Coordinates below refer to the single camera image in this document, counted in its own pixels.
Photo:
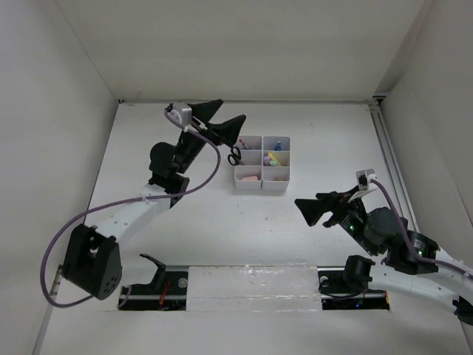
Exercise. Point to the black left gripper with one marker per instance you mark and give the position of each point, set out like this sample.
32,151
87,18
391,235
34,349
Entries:
227,131

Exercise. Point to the white six-compartment organizer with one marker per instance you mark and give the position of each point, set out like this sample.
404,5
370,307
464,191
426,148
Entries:
253,160

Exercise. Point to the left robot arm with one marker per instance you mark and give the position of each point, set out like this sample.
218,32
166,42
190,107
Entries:
92,261

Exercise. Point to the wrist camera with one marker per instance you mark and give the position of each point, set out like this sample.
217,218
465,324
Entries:
365,183
179,113

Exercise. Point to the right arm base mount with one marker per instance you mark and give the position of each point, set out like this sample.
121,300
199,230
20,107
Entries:
337,295

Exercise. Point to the red gel pen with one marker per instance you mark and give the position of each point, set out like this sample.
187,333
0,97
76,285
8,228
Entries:
244,145

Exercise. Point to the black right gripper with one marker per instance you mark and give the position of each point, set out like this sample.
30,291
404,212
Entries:
335,202

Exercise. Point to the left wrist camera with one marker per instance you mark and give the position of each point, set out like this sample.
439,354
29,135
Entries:
179,113

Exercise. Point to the aluminium rail right side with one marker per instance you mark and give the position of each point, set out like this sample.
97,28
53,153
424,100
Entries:
400,195

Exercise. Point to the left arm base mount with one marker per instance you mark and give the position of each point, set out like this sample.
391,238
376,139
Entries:
166,291

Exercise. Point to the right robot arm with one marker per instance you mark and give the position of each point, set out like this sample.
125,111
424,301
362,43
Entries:
397,259

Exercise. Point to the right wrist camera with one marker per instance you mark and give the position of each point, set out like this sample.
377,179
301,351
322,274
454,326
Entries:
365,183

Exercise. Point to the black-handled scissors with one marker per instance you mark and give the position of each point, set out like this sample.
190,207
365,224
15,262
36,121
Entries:
234,158

